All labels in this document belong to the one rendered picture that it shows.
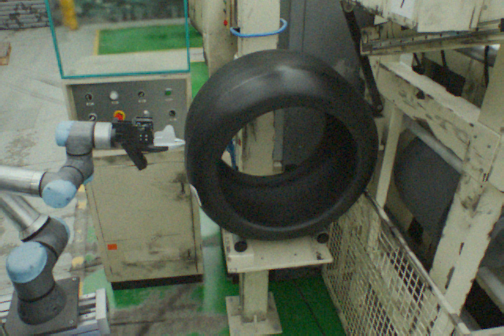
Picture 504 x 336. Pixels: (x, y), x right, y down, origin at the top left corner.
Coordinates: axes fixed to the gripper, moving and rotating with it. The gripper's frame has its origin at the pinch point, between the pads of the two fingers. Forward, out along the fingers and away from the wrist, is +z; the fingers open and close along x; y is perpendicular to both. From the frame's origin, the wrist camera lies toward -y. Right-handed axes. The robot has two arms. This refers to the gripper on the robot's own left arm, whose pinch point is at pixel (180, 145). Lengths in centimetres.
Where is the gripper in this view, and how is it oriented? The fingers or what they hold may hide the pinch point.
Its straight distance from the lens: 120.7
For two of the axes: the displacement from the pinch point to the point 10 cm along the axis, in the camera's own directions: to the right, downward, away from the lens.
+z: 9.8, 0.4, 1.9
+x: -1.5, -4.7, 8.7
